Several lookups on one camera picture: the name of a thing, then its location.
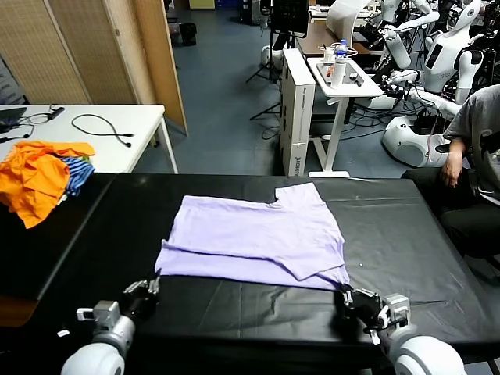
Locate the white bottle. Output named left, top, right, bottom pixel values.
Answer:
left=330, top=54, right=347, bottom=89

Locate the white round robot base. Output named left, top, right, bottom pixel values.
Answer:
left=381, top=115, right=451, bottom=168

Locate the black table cover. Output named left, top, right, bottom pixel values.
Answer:
left=37, top=173, right=500, bottom=355

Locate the blue striped garment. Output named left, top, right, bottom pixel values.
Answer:
left=58, top=155, right=96, bottom=198

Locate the brown wooden desk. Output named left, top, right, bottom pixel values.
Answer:
left=295, top=21, right=378, bottom=56

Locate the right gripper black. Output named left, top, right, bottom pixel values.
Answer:
left=335, top=283, right=388, bottom=330

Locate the black trash bin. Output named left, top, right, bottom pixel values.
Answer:
left=179, top=22, right=197, bottom=47

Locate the black looped cable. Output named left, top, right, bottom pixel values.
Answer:
left=71, top=113, right=134, bottom=148

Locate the white cardboard box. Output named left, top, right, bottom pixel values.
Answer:
left=279, top=47, right=316, bottom=177

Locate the white robot forearm with cables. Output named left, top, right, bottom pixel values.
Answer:
left=384, top=69, right=463, bottom=118

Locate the small white desk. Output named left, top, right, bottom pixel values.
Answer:
left=306, top=56, right=384, bottom=179

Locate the orange garment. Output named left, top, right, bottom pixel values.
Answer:
left=0, top=140, right=96, bottom=230

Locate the seated person gray shirt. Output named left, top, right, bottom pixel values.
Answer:
left=402, top=84, right=500, bottom=270

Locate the black laptop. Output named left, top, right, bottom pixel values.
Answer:
left=0, top=105, right=27, bottom=133

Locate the black smooth table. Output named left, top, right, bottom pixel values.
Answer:
left=0, top=171, right=116, bottom=302

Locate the white curved shell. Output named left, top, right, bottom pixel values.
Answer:
left=326, top=0, right=372, bottom=39

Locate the white table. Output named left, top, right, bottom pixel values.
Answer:
left=0, top=103, right=180, bottom=175

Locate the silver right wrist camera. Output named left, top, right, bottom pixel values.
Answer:
left=380, top=294, right=411, bottom=330

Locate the black tripod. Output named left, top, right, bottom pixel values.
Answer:
left=245, top=29, right=283, bottom=84

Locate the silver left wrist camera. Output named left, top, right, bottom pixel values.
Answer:
left=76, top=299, right=121, bottom=333

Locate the light purple t-shirt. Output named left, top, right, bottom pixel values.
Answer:
left=154, top=181, right=351, bottom=292

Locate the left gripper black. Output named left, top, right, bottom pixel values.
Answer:
left=120, top=273, right=162, bottom=320

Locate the white humanoid robot dark panel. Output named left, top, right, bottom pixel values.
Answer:
left=423, top=0, right=486, bottom=105

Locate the person's bare hand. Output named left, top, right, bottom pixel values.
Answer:
left=439, top=151, right=464, bottom=190

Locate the wooden folding screen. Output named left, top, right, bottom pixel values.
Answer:
left=0, top=0, right=188, bottom=137

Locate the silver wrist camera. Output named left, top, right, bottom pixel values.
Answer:
left=76, top=299, right=121, bottom=333
left=380, top=294, right=411, bottom=330

